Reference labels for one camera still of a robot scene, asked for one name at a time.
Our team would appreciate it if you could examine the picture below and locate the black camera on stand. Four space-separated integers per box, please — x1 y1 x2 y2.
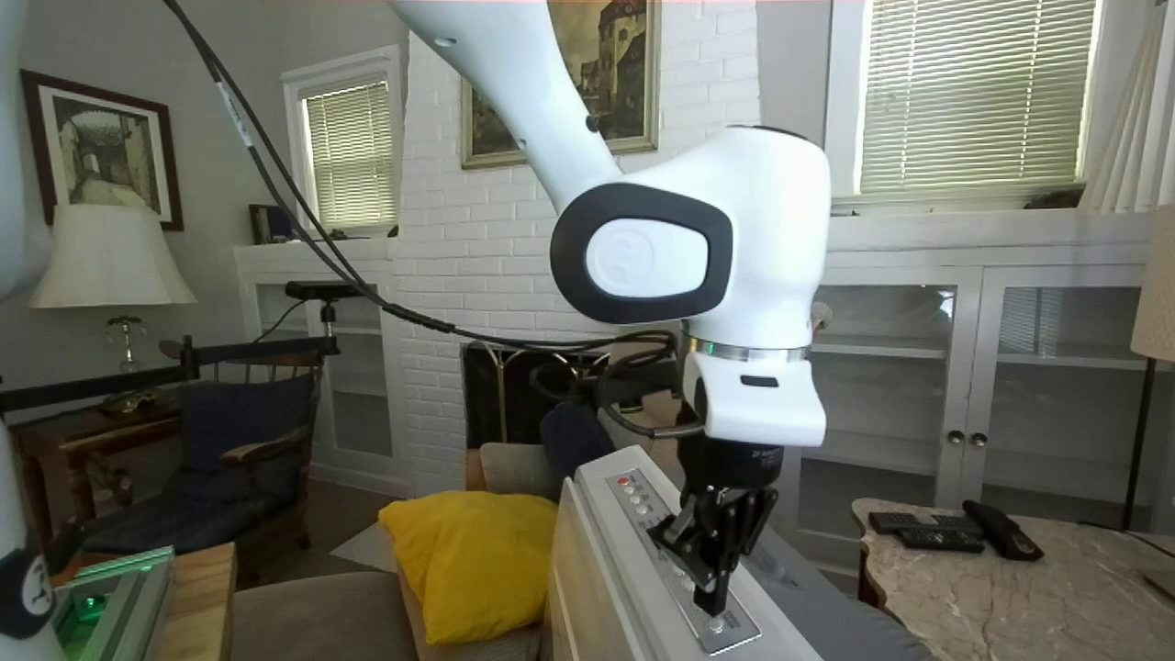
284 279 371 340

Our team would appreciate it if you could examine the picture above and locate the dark wooden spindle chair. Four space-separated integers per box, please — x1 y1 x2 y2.
71 334 341 582

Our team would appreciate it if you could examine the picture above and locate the green glass tray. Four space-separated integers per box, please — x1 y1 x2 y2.
52 542 179 661

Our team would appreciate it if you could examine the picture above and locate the white shade table lamp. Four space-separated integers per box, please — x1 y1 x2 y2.
27 197 198 370

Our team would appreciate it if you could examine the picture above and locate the white window curtain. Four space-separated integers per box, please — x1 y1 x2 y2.
1081 0 1175 222

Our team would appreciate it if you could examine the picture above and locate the white glass door cabinet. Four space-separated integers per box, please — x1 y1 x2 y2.
781 207 1175 582

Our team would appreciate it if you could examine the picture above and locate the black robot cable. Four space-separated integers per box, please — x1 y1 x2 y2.
158 0 710 446

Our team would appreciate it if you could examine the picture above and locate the large black remote control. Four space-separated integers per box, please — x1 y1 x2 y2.
960 495 1046 564

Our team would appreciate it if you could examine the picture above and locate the brown wooden side table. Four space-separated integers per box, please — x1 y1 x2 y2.
7 400 191 542

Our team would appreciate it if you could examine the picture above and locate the navy blue chair cushion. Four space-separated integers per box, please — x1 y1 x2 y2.
173 376 319 478

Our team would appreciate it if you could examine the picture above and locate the stone top table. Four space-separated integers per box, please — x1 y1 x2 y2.
849 492 1175 661

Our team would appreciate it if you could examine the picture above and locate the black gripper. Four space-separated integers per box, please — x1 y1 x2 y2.
648 435 791 621

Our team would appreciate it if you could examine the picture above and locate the small window with blinds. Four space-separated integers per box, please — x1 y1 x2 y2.
278 45 407 243

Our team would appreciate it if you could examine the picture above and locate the white built-in bookshelf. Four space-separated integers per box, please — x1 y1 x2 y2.
234 235 413 495

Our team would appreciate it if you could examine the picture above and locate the white portable heater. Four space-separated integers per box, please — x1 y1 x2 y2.
544 442 827 661

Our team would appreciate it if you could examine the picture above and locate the floor lamp with cream shade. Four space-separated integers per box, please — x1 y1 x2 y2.
1117 203 1175 536

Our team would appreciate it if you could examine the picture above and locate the gold framed painting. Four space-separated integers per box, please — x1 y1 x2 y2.
457 0 660 173

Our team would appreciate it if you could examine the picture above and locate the dark blue round object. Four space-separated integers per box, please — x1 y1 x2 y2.
541 397 616 484

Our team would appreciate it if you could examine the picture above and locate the beige seat cushion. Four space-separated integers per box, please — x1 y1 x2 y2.
475 442 561 500

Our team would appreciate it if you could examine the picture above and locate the black eight ball object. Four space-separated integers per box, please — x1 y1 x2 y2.
0 542 58 643

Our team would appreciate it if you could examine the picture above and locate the yellow throw pillow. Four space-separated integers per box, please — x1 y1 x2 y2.
376 489 561 650

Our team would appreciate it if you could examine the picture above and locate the light wooden box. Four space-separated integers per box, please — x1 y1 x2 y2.
156 540 240 661

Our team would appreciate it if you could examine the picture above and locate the dark box on mantel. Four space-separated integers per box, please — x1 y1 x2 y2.
245 197 298 245

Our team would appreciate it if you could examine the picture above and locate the large window with blinds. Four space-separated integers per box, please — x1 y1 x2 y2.
827 0 1111 211

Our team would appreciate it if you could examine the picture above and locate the black framed picture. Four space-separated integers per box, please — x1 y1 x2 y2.
18 65 187 235

